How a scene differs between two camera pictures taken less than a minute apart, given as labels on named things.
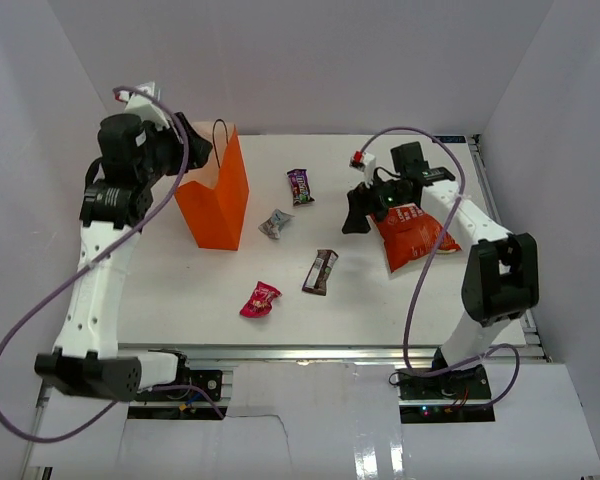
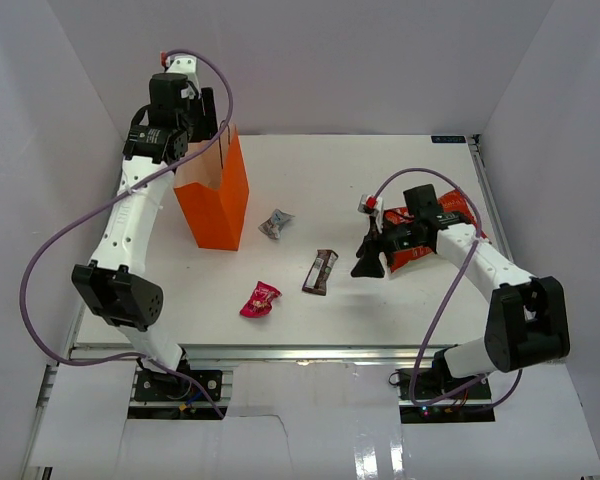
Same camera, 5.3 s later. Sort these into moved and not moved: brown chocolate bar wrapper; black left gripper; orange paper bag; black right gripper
Moved: black left gripper; black right gripper
Not moved: brown chocolate bar wrapper; orange paper bag
